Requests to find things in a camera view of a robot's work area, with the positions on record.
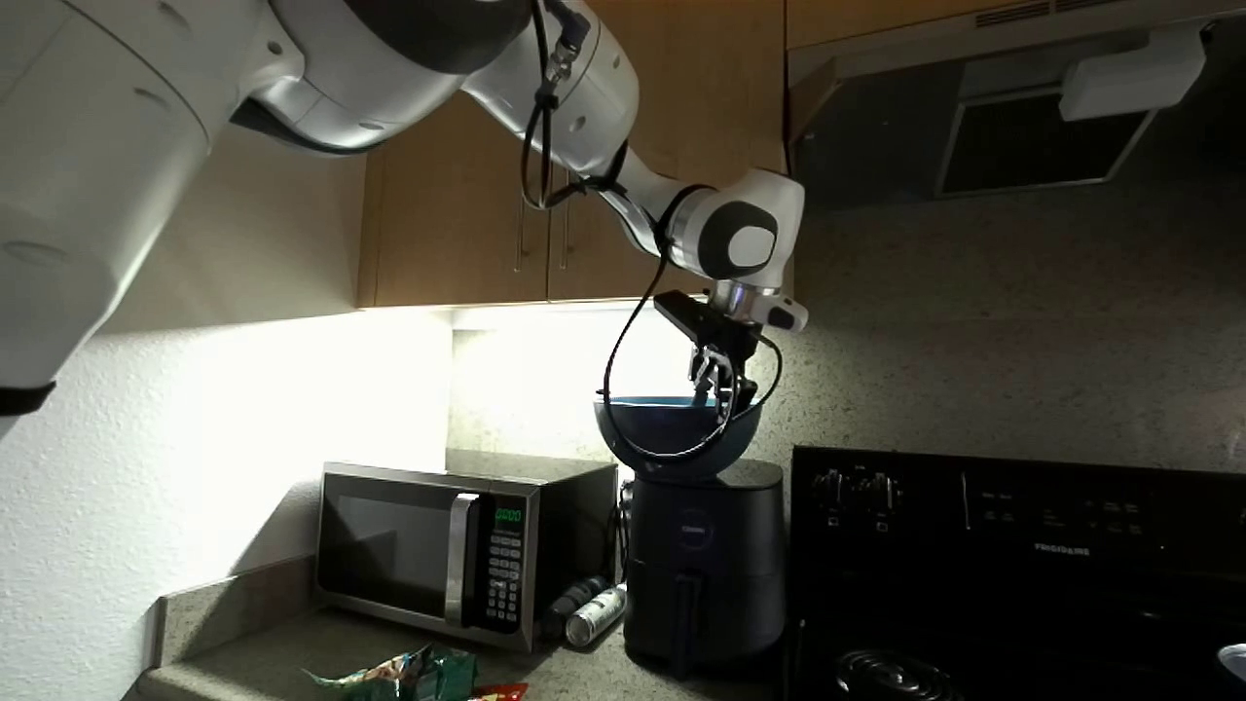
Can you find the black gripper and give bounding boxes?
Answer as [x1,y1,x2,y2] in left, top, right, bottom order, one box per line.
[652,285,772,414]

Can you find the black air fryer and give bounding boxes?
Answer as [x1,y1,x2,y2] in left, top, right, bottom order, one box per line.
[617,457,791,676]

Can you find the dark bottle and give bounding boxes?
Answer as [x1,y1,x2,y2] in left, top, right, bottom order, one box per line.
[541,574,611,627]

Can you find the white bottle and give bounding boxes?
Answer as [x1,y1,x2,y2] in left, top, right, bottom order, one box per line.
[564,583,635,654]

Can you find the dark range hood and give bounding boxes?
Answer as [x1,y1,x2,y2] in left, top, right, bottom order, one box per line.
[781,0,1246,209]

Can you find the wooden upper cabinet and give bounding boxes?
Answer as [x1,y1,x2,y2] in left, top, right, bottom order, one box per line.
[355,0,791,313]

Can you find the small coil burner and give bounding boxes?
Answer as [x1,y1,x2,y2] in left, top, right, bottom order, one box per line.
[833,646,966,701]

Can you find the black electric stove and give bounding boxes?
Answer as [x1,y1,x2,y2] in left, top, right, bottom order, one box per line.
[774,443,1246,701]

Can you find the silver black microwave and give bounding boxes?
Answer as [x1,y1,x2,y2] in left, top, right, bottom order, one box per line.
[312,449,621,654]

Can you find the wooden cabinet above hood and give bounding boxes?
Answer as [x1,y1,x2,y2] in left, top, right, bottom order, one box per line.
[781,0,1043,56]

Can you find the white box on hood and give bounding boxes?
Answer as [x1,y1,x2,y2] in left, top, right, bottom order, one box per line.
[1055,28,1209,128]

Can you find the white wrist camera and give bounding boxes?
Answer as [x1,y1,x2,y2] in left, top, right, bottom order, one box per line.
[742,287,812,337]

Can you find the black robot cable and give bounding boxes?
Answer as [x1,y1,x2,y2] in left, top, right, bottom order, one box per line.
[519,0,791,467]

